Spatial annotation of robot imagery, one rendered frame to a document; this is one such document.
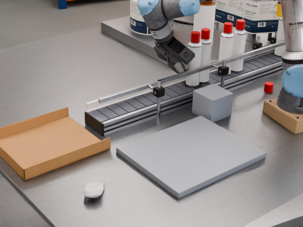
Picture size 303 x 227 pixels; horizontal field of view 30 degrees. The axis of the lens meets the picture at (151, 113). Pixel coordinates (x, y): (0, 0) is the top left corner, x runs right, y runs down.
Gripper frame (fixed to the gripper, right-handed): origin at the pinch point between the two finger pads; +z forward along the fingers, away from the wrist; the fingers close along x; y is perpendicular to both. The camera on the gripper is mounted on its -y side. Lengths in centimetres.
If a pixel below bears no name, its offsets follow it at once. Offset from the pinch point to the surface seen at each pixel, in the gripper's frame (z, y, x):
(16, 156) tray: -25, 0, 64
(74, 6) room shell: 159, 345, -90
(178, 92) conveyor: 2.3, -1.9, 6.9
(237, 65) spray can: 14.6, -1.5, -20.9
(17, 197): 39, 59, 74
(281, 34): 22, 0, -47
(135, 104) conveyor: -6.9, -0.5, 22.8
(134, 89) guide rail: -15.3, -3.9, 21.6
